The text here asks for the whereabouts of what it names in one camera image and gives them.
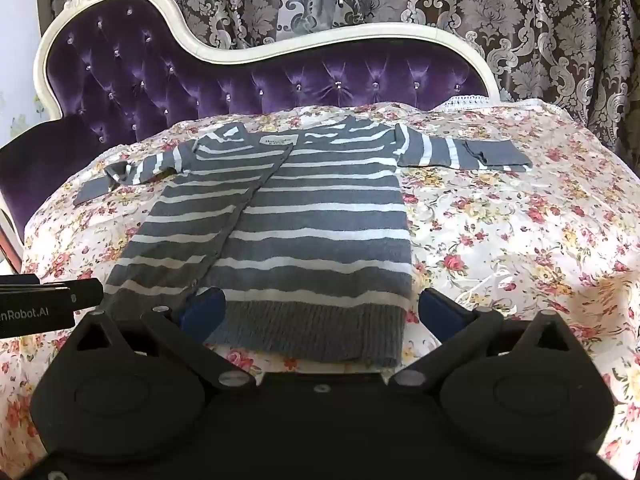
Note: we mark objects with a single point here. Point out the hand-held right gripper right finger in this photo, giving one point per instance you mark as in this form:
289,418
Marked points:
436,308

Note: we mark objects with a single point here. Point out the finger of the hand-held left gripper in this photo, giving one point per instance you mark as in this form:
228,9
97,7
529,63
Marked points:
85,292

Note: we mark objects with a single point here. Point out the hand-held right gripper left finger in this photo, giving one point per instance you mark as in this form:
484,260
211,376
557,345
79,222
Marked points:
204,310

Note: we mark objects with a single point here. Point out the grey white striped sweater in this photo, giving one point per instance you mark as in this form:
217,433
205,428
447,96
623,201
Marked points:
300,240

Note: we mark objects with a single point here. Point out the floral bedspread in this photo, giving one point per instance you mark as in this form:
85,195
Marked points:
500,240

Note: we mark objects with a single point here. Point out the white lace cloth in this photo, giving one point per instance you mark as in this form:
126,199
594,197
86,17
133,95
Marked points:
470,102

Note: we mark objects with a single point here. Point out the brown silver damask curtain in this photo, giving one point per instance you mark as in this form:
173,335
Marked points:
525,20

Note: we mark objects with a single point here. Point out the sheer grey patterned curtain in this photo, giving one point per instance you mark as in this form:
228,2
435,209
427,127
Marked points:
300,5

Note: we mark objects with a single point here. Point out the purple tufted sofa white frame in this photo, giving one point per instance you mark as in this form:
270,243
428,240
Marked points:
125,85

